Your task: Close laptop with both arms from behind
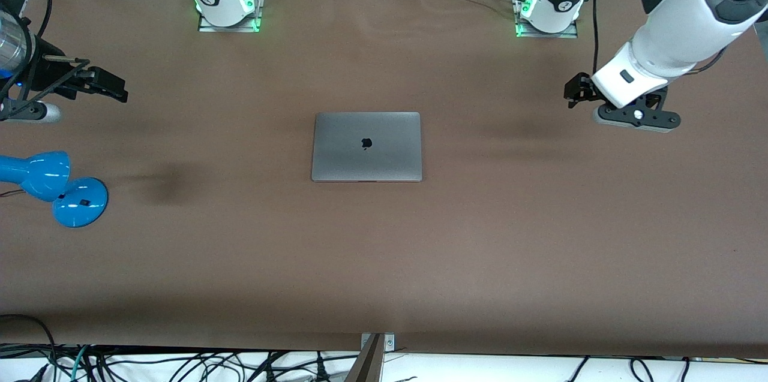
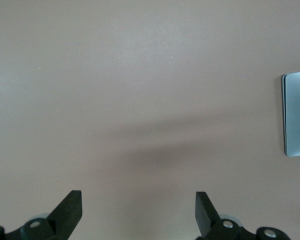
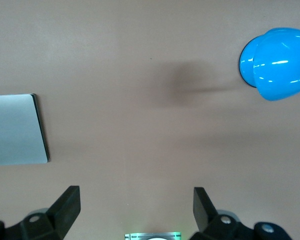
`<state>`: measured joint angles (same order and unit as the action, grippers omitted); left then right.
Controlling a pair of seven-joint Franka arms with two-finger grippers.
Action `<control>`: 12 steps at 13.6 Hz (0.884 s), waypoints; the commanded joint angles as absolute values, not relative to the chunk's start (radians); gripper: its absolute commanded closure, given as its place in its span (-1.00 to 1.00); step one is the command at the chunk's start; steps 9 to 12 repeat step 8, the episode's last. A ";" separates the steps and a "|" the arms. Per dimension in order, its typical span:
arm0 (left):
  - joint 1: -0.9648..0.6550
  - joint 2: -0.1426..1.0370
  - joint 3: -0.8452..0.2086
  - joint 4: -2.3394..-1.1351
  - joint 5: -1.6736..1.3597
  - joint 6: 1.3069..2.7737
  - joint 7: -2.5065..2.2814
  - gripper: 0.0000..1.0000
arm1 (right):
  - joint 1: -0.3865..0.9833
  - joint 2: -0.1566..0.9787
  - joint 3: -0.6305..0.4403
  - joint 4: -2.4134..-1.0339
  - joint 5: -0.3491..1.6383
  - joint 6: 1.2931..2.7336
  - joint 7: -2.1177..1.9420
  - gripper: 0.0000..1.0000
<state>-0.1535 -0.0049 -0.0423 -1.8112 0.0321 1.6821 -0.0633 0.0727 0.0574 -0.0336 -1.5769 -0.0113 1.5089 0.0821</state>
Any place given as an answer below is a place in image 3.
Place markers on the blue desk lamp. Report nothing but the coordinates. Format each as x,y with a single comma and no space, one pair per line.
280,65

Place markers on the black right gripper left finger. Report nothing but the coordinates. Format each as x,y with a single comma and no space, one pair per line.
62,212

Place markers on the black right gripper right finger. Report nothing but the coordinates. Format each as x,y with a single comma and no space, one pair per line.
206,212

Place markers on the silver grey laptop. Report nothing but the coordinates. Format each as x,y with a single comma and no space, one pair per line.
15,130

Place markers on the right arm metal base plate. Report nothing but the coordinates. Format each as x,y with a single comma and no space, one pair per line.
140,235

